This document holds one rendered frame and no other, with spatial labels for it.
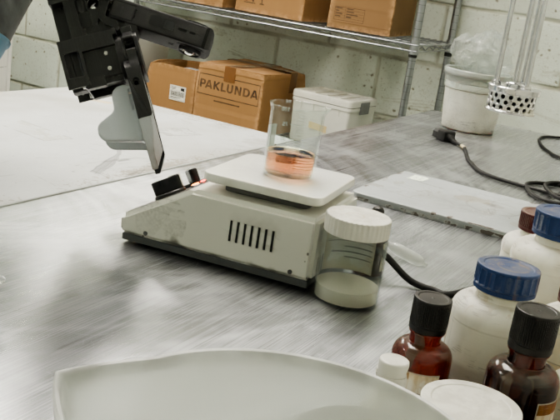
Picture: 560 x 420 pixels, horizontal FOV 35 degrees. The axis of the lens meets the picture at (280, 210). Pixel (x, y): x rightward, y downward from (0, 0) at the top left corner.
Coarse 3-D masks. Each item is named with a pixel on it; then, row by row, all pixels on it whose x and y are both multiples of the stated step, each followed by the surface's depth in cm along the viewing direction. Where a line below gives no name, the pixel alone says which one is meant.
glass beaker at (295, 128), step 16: (272, 96) 83; (288, 96) 85; (304, 96) 85; (272, 112) 82; (288, 112) 81; (304, 112) 81; (320, 112) 82; (272, 128) 82; (288, 128) 81; (304, 128) 81; (320, 128) 83; (272, 144) 82; (288, 144) 82; (304, 144) 82; (272, 160) 83; (288, 160) 82; (304, 160) 82; (272, 176) 83; (288, 176) 82; (304, 176) 83
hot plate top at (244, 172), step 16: (240, 160) 89; (256, 160) 90; (208, 176) 82; (224, 176) 81; (240, 176) 82; (256, 176) 83; (320, 176) 87; (336, 176) 88; (256, 192) 81; (272, 192) 80; (288, 192) 79; (304, 192) 80; (320, 192) 80; (336, 192) 83
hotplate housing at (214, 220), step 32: (192, 192) 83; (224, 192) 83; (352, 192) 90; (128, 224) 85; (160, 224) 84; (192, 224) 83; (224, 224) 82; (256, 224) 81; (288, 224) 79; (320, 224) 79; (192, 256) 84; (224, 256) 82; (256, 256) 81; (288, 256) 80
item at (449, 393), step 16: (432, 384) 50; (448, 384) 51; (464, 384) 51; (480, 384) 51; (432, 400) 49; (448, 400) 49; (464, 400) 49; (480, 400) 50; (496, 400) 50; (464, 416) 47; (480, 416) 48; (496, 416) 48; (512, 416) 48
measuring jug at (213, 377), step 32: (192, 352) 31; (224, 352) 31; (256, 352) 32; (288, 352) 32; (64, 384) 28; (96, 384) 29; (128, 384) 29; (160, 384) 30; (192, 384) 31; (224, 384) 32; (256, 384) 32; (288, 384) 32; (320, 384) 32; (352, 384) 31; (384, 384) 31; (64, 416) 26; (96, 416) 29; (128, 416) 30; (160, 416) 30; (192, 416) 31; (224, 416) 32; (256, 416) 32; (288, 416) 32; (320, 416) 32; (352, 416) 31; (384, 416) 31; (416, 416) 30; (448, 416) 29
